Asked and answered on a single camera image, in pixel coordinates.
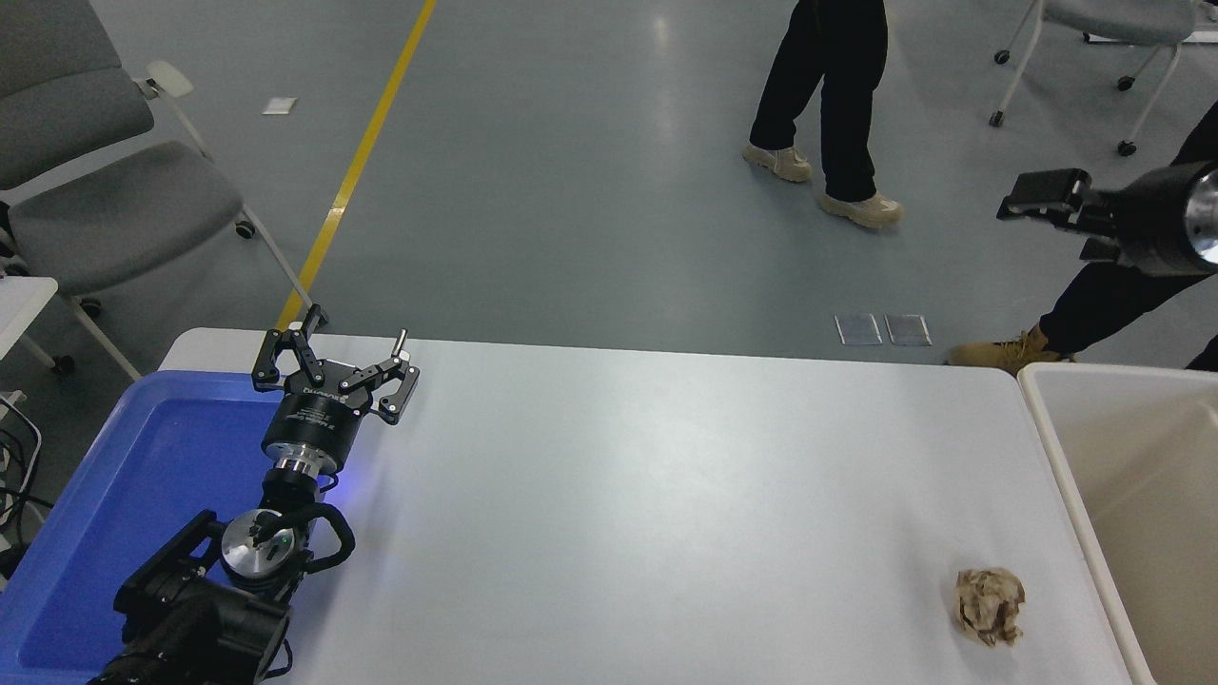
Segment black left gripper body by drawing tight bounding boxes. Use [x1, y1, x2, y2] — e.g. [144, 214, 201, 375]
[262, 377, 369, 471]

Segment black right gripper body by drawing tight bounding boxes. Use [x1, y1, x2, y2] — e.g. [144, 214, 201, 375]
[1092, 163, 1204, 278]

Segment person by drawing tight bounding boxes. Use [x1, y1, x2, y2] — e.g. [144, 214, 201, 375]
[947, 100, 1218, 375]
[741, 0, 905, 230]

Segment grey chair with white legs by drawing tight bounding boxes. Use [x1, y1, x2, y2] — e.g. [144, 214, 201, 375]
[988, 0, 1202, 158]

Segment blue plastic tray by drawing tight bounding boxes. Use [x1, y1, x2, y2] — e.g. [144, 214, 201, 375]
[0, 371, 329, 685]

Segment grey office chair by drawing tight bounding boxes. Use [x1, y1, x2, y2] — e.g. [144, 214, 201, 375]
[0, 0, 330, 382]

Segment large pale bin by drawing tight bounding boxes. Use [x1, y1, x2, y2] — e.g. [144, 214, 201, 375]
[1016, 362, 1218, 685]

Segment white side table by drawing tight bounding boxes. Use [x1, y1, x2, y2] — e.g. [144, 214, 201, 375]
[0, 276, 60, 364]

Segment crumpled tan paper ball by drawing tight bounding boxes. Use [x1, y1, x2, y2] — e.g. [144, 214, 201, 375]
[953, 568, 1027, 649]

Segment black cables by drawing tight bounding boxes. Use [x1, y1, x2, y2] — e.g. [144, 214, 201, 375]
[0, 390, 47, 572]

